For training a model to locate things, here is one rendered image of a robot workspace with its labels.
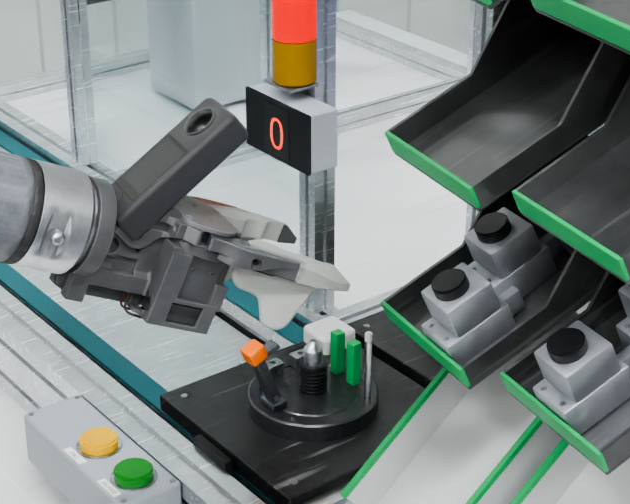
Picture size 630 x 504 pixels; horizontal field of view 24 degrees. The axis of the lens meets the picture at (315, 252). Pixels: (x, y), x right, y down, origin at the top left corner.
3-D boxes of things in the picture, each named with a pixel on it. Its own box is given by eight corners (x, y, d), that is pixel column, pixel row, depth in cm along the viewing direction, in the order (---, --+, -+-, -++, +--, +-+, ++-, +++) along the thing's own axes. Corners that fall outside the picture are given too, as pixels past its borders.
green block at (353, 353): (352, 386, 156) (353, 346, 154) (345, 381, 157) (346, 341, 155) (361, 382, 157) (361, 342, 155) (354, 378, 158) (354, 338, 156)
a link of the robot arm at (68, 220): (22, 143, 103) (59, 185, 96) (80, 158, 106) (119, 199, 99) (-13, 238, 105) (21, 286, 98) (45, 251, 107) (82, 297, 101)
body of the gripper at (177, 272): (176, 294, 114) (36, 266, 107) (216, 195, 112) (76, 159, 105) (216, 338, 108) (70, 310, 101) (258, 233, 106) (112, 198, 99)
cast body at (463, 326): (459, 373, 120) (431, 314, 116) (431, 349, 124) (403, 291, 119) (538, 315, 122) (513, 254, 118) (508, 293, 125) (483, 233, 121)
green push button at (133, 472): (127, 500, 144) (126, 484, 143) (107, 482, 147) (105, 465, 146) (161, 486, 146) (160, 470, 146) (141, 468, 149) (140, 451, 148)
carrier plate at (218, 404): (289, 516, 142) (289, 498, 141) (159, 409, 160) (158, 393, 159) (470, 433, 155) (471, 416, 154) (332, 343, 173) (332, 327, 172)
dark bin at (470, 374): (469, 391, 119) (439, 328, 114) (389, 321, 129) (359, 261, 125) (728, 199, 124) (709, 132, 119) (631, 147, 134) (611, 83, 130)
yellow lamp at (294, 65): (289, 90, 160) (289, 47, 158) (263, 78, 164) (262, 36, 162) (325, 80, 163) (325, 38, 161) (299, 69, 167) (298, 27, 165)
